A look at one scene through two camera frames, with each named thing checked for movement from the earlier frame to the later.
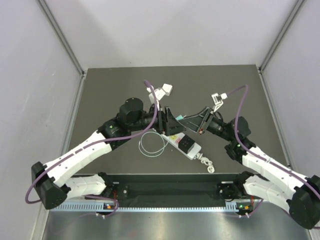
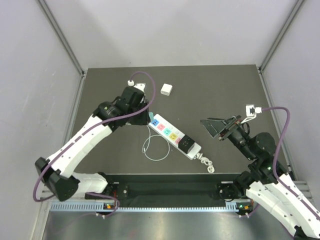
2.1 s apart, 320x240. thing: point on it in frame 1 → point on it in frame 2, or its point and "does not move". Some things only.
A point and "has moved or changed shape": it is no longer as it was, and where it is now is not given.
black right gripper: x=199 y=123 → x=215 y=126
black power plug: x=185 y=143 does not move
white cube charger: x=167 y=88 does not move
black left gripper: x=167 y=125 → x=143 y=120
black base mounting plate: x=166 y=188 does not move
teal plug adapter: x=180 y=117 has moved or changed shape
